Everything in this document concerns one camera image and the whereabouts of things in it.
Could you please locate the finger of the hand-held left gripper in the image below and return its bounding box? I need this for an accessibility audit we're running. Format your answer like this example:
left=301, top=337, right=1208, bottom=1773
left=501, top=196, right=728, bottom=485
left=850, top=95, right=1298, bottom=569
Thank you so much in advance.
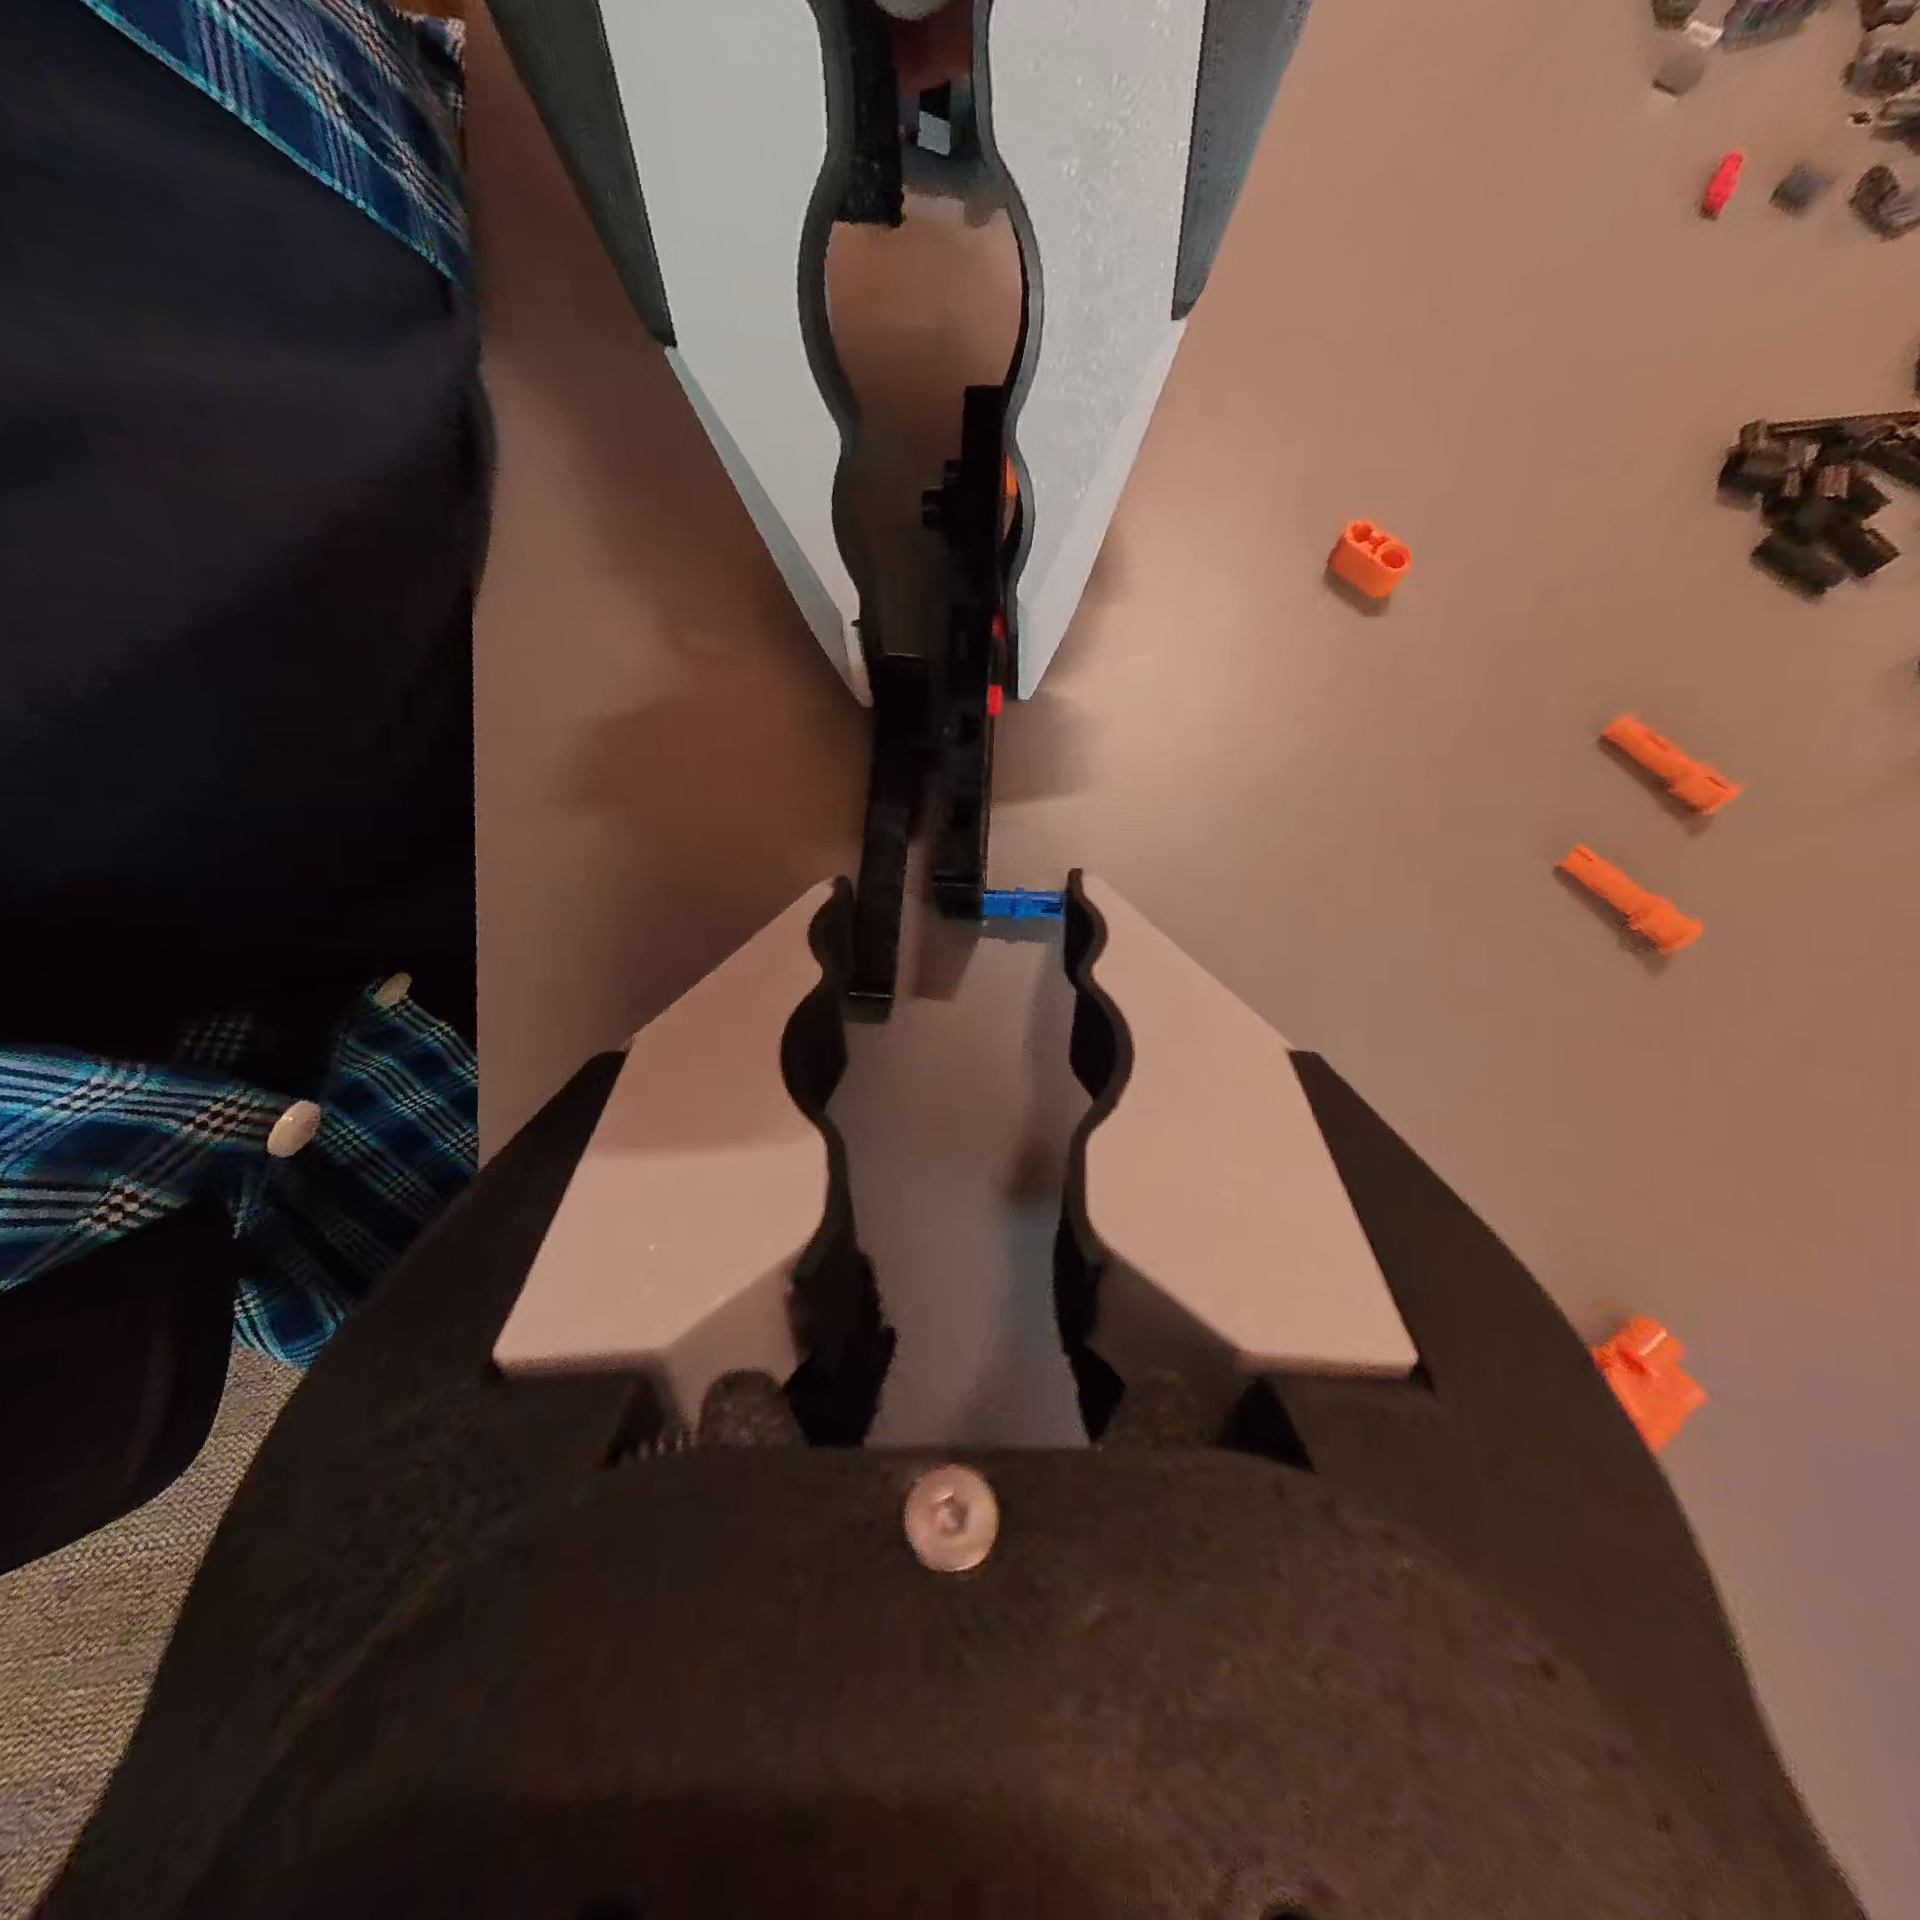
left=596, top=0, right=880, bottom=711
left=977, top=0, right=1212, bottom=704

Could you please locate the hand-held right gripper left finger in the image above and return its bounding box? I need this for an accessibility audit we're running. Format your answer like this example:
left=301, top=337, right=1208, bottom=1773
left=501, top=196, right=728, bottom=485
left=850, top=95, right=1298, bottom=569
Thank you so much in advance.
left=491, top=879, right=858, bottom=1397

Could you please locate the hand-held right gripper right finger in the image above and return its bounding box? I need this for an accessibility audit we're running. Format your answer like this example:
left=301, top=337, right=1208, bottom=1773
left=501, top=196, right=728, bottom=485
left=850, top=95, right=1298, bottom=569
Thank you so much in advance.
left=1064, top=866, right=1421, bottom=1384

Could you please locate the short black lego beam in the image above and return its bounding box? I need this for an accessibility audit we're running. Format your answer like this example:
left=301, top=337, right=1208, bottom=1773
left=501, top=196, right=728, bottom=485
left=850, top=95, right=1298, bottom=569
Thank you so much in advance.
left=843, top=657, right=932, bottom=1021

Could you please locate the long black lego beam assembly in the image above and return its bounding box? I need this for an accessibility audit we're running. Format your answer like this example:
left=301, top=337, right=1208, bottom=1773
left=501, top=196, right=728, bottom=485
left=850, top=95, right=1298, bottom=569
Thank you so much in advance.
left=920, top=385, right=1070, bottom=924

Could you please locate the orange lego pin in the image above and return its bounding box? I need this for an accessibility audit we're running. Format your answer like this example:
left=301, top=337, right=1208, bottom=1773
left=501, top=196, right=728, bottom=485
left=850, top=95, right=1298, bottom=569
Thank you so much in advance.
left=1601, top=711, right=1741, bottom=816
left=1556, top=844, right=1706, bottom=954

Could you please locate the orange two-hole lego connector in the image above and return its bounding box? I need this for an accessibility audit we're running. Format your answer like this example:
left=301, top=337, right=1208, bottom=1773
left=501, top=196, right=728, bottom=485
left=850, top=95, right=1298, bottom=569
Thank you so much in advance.
left=1326, top=517, right=1416, bottom=607

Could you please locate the orange lego T connector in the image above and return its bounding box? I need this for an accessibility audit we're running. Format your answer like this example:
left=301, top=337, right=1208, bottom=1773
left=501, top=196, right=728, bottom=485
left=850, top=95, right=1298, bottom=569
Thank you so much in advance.
left=1590, top=1316, right=1710, bottom=1455

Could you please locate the pile of black lego pieces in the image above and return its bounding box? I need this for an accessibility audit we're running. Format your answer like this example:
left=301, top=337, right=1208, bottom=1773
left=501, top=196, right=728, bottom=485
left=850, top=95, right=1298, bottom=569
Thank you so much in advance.
left=1716, top=407, right=1920, bottom=600

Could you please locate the pile of grey lego pieces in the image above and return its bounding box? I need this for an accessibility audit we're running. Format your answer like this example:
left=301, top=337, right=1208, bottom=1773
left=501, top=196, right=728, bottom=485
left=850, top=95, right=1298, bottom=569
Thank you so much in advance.
left=1650, top=0, right=1920, bottom=243

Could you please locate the blue plaid shirt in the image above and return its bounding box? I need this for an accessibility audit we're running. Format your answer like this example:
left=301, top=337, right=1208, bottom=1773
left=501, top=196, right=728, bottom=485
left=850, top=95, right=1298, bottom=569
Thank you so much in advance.
left=0, top=0, right=484, bottom=1370

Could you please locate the black chair armrest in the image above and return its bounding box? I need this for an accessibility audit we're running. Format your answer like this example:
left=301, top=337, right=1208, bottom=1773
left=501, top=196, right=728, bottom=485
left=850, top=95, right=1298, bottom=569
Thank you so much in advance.
left=0, top=1200, right=242, bottom=1577

